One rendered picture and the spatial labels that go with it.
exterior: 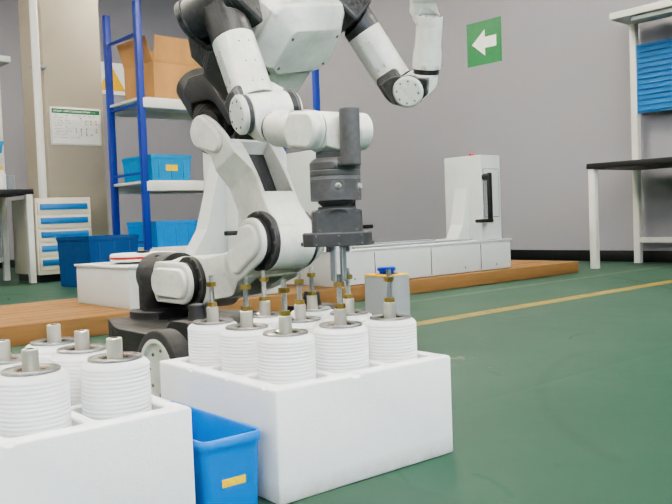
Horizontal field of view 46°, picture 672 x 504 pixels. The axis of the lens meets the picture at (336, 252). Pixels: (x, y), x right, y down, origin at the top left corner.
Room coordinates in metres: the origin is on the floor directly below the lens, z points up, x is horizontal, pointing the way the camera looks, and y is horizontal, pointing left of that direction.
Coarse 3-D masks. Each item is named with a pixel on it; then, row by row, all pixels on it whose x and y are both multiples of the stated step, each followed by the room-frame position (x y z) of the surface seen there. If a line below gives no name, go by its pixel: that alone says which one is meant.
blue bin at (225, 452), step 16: (192, 416) 1.36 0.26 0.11; (208, 416) 1.32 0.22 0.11; (192, 432) 1.36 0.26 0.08; (208, 432) 1.32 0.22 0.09; (224, 432) 1.28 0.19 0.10; (240, 432) 1.24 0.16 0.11; (256, 432) 1.19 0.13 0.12; (208, 448) 1.14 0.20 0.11; (224, 448) 1.16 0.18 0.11; (240, 448) 1.18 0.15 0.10; (256, 448) 1.20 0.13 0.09; (208, 464) 1.15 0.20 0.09; (224, 464) 1.16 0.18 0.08; (240, 464) 1.18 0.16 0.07; (256, 464) 1.20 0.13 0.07; (208, 480) 1.15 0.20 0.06; (224, 480) 1.16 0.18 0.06; (240, 480) 1.18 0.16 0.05; (256, 480) 1.20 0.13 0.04; (208, 496) 1.15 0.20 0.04; (224, 496) 1.16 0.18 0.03; (240, 496) 1.18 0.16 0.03; (256, 496) 1.20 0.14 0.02
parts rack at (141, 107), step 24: (312, 72) 7.49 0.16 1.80; (144, 96) 6.32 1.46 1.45; (144, 120) 6.31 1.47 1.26; (192, 120) 7.26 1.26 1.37; (144, 144) 6.31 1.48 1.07; (144, 168) 6.30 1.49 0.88; (120, 192) 6.78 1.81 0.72; (144, 192) 6.30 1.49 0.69; (168, 192) 7.07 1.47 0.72; (192, 192) 7.23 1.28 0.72; (144, 216) 6.30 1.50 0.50; (144, 240) 6.31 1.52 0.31
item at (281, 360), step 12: (264, 336) 1.29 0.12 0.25; (300, 336) 1.28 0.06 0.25; (312, 336) 1.30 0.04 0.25; (264, 348) 1.28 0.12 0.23; (276, 348) 1.26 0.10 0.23; (288, 348) 1.26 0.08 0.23; (300, 348) 1.27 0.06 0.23; (312, 348) 1.29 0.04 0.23; (264, 360) 1.27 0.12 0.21; (276, 360) 1.26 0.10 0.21; (288, 360) 1.26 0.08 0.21; (300, 360) 1.27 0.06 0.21; (312, 360) 1.29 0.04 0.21; (264, 372) 1.28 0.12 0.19; (276, 372) 1.26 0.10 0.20; (288, 372) 1.26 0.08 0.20; (300, 372) 1.27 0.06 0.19; (312, 372) 1.29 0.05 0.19; (276, 384) 1.26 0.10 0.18
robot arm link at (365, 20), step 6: (366, 12) 2.00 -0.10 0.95; (372, 12) 2.02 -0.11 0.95; (360, 18) 2.00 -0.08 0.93; (366, 18) 1.99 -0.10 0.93; (372, 18) 2.00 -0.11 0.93; (354, 24) 2.02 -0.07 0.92; (360, 24) 1.99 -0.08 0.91; (366, 24) 1.99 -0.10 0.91; (372, 24) 2.00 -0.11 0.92; (348, 30) 2.04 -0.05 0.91; (354, 30) 2.00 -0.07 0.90; (360, 30) 1.99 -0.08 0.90; (348, 36) 2.02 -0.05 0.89; (354, 36) 2.00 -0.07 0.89
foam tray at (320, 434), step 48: (192, 384) 1.40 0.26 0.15; (240, 384) 1.28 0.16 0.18; (288, 384) 1.24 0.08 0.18; (336, 384) 1.28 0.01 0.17; (384, 384) 1.34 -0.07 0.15; (432, 384) 1.41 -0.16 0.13; (288, 432) 1.21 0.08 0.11; (336, 432) 1.27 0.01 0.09; (384, 432) 1.34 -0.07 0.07; (432, 432) 1.41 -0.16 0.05; (288, 480) 1.21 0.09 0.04; (336, 480) 1.27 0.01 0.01
